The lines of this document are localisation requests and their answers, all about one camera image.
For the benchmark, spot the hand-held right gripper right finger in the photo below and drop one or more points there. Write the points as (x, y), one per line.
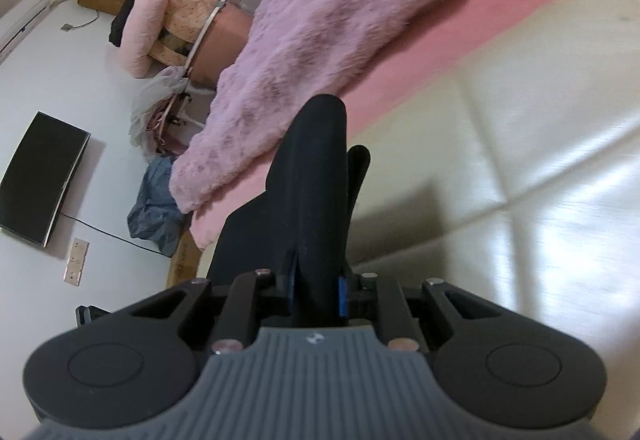
(343, 296)

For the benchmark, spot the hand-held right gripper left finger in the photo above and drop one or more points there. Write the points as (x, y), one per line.
(291, 292)

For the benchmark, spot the black pants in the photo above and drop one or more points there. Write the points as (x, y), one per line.
(310, 190)

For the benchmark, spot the blue crumpled cloth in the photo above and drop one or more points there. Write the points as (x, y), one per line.
(155, 205)

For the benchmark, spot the cream quilted mat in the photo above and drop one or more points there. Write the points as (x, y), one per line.
(530, 155)

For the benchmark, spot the white plastic bag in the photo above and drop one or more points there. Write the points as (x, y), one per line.
(152, 103)

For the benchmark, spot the brown basket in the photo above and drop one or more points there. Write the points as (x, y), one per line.
(220, 35)

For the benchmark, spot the pink fuzzy blanket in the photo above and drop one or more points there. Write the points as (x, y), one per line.
(325, 25)

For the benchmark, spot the black flat screen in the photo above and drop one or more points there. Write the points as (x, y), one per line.
(40, 177)

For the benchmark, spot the pink bed sheet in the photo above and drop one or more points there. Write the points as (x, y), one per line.
(450, 38)

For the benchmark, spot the pink quilted cushion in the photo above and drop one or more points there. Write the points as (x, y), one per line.
(145, 15)

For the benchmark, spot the black cloth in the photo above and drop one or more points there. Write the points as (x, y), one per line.
(122, 20)

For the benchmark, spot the white air conditioner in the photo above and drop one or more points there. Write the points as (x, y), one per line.
(20, 30)

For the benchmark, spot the wooden bed frame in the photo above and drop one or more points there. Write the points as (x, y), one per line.
(184, 262)

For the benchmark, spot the wall socket plate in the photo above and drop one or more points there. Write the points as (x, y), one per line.
(76, 261)

